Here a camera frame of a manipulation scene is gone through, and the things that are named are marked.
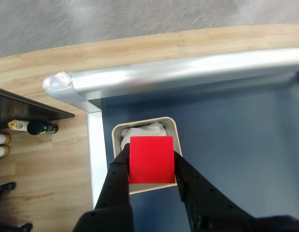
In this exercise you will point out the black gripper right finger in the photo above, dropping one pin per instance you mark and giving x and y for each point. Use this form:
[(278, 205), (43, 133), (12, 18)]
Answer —
[(207, 205)]

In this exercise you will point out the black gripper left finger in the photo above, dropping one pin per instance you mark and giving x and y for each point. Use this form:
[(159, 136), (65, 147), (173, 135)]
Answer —
[(115, 188)]

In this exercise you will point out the red cube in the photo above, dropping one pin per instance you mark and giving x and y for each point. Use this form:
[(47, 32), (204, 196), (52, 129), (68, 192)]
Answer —
[(151, 159)]

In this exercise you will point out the beige box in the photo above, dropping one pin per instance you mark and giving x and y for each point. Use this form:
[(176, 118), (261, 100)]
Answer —
[(115, 142)]

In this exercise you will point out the white crumpled tissue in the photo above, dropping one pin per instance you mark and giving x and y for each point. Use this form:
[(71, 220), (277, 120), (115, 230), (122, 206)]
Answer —
[(144, 130)]

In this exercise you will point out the dark grey mat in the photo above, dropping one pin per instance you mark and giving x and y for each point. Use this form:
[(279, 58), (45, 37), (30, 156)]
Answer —
[(236, 135)]

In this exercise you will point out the dark bottle with gold cap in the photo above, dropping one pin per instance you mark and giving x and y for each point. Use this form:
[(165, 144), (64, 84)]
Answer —
[(38, 127)]

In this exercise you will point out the white and gold bottle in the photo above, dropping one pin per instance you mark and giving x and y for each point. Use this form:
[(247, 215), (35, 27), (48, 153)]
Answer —
[(2, 139), (2, 151)]

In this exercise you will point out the dark shelf board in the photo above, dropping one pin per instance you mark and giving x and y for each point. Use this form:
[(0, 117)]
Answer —
[(26, 108)]

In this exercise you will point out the red bordered white sticker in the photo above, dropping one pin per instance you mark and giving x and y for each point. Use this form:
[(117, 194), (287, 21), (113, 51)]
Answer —
[(46, 82)]

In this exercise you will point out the silver table rail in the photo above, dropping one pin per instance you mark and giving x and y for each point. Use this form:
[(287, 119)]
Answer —
[(163, 72)]

